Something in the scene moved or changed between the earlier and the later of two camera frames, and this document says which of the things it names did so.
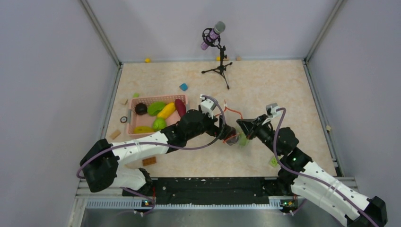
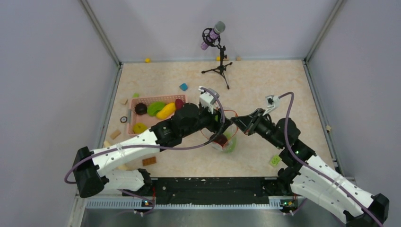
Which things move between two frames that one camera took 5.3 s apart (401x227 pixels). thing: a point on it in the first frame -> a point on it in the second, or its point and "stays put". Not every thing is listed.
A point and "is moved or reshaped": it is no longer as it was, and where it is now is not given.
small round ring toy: (123, 119) stays put
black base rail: (213, 191) stays put
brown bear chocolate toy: (232, 138) is moved or reshaped
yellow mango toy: (167, 110) stays put
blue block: (183, 86) stays put
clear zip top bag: (237, 137) -> (230, 132)
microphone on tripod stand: (211, 37) stays put
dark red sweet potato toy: (180, 107) stays put
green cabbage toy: (243, 139) is moved or reshaped
